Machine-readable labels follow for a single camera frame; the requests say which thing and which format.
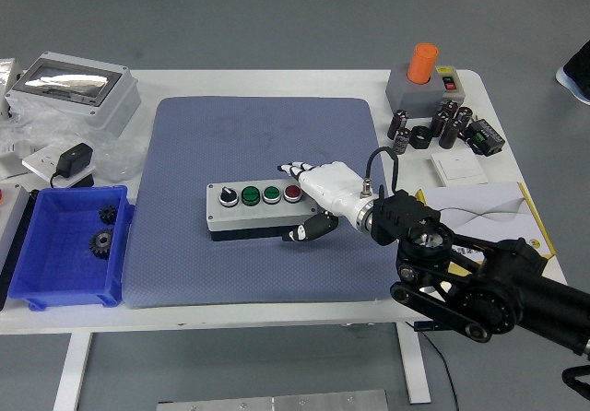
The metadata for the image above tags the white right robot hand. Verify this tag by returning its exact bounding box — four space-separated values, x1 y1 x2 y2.
277 159 371 244

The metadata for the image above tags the grey four-button control box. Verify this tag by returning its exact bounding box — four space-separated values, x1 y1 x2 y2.
205 179 325 242

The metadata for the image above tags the grey block holder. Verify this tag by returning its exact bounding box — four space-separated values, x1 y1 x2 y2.
384 63 446 120

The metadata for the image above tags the grey-blue table mat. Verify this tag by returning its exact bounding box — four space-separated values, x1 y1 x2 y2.
123 96 393 310

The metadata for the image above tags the orange cylinder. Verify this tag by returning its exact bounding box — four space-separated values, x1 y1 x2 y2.
407 42 439 86

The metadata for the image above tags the white and yellow cardboard box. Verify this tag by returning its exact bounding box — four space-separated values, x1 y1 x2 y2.
414 182 557 277

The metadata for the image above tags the black module with green terminal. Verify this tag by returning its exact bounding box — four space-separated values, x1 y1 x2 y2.
466 118 507 157

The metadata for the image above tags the white table leg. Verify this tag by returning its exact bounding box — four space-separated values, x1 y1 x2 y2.
53 332 93 411
395 323 432 405

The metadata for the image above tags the silver metal plate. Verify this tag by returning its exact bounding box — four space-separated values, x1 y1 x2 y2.
156 388 388 411

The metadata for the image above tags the large black gear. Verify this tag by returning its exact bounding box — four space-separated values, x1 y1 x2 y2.
87 228 115 260

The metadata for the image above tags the black power adapter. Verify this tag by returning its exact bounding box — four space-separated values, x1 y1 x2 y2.
48 142 95 189

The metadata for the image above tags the person's foot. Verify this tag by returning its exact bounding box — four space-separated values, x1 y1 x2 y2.
555 40 590 105

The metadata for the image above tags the blue plastic bin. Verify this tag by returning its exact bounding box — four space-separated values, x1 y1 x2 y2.
6 184 136 311

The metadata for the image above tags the clear plastic bag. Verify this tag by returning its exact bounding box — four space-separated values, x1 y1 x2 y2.
0 100 144 182

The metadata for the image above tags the small white carton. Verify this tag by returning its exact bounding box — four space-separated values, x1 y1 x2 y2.
0 141 30 180

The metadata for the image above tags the black ring nut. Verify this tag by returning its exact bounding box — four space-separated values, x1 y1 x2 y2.
409 125 432 150

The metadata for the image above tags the white wall switch plate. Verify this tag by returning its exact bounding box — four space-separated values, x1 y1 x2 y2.
430 151 490 187

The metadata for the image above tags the grey switch box yellow label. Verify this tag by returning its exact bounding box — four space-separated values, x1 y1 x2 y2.
435 65 467 106

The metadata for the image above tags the thin black cable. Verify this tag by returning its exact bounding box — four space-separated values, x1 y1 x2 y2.
414 321 460 411

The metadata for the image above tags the grey enclosure with clear window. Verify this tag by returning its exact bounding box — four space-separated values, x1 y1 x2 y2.
4 51 142 138

